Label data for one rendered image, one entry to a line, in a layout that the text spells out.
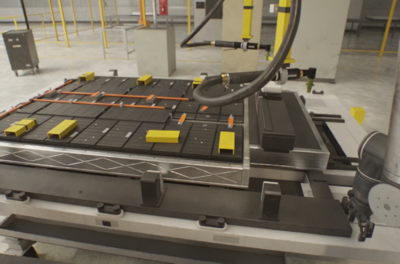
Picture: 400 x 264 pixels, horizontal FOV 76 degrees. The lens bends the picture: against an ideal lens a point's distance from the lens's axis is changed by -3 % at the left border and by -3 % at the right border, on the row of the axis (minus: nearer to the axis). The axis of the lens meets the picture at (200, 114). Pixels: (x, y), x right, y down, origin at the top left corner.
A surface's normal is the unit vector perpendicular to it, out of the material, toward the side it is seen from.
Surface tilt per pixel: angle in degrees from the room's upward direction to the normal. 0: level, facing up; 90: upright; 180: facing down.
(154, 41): 90
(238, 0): 90
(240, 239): 90
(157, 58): 90
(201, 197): 0
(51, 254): 0
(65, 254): 0
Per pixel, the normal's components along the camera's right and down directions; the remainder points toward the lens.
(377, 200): -0.91, 0.17
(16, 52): 0.34, 0.39
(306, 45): -0.15, 0.40
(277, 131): 0.00, -0.91
